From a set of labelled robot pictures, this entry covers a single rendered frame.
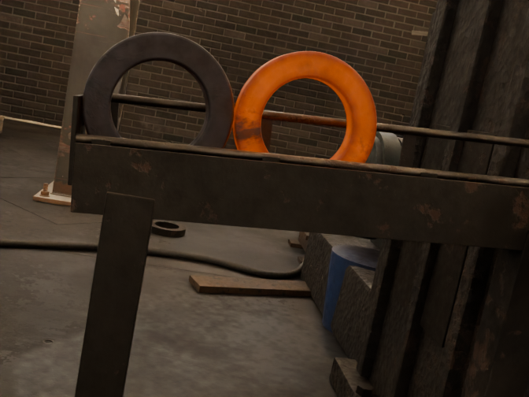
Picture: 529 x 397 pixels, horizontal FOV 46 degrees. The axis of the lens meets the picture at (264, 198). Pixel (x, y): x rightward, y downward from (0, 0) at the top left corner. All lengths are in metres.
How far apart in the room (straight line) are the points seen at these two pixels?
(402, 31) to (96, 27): 4.55
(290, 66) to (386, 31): 6.44
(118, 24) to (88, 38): 0.16
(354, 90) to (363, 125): 0.05
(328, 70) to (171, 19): 6.12
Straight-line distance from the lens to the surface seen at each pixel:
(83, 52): 3.36
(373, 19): 7.21
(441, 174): 0.85
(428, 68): 1.55
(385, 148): 2.11
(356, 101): 0.83
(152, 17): 6.92
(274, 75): 0.80
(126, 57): 0.80
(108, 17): 3.35
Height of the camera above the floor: 0.71
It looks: 9 degrees down
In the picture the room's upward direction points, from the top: 11 degrees clockwise
